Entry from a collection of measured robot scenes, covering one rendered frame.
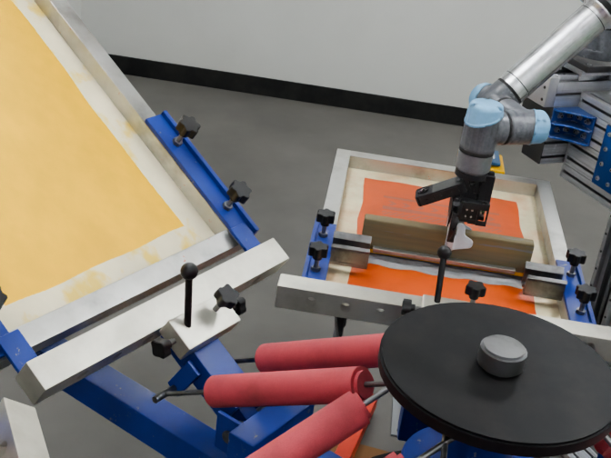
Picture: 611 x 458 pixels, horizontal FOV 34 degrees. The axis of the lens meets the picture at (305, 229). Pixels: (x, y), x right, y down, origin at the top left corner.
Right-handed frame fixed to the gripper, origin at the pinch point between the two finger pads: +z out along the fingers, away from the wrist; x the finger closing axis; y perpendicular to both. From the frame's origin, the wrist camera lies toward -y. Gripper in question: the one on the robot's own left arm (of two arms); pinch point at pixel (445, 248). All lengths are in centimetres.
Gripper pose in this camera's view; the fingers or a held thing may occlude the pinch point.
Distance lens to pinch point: 225.9
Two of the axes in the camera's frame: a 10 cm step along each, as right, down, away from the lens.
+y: 9.9, 1.6, -0.4
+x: 1.1, -4.4, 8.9
